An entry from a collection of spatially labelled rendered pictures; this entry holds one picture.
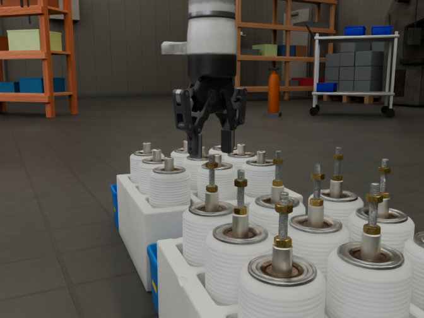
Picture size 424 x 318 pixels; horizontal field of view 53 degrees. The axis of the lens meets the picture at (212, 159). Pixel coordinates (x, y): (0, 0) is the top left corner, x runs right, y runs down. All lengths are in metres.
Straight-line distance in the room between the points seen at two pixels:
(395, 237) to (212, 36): 0.39
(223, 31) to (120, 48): 10.76
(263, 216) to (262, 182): 0.33
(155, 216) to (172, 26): 11.05
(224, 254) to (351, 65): 8.05
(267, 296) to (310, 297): 0.04
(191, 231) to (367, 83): 7.68
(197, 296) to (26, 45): 5.12
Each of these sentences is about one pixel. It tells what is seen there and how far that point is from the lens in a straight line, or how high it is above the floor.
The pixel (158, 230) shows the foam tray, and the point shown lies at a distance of 0.93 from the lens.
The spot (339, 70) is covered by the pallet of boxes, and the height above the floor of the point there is 0.60.
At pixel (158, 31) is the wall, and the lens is 11.72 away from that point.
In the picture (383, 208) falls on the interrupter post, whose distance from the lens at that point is 0.70.
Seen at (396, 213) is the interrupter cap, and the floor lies 0.25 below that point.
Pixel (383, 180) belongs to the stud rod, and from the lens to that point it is 0.69.
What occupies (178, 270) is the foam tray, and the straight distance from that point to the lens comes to 0.65.
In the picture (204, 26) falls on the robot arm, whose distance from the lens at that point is 0.63.
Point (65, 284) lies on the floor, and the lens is 1.06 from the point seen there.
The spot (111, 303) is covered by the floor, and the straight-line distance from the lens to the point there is 0.96.
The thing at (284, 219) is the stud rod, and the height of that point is 0.31.
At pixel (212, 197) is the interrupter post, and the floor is 0.27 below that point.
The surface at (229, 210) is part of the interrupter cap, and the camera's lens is 0.68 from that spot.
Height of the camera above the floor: 0.46
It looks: 11 degrees down
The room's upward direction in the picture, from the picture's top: straight up
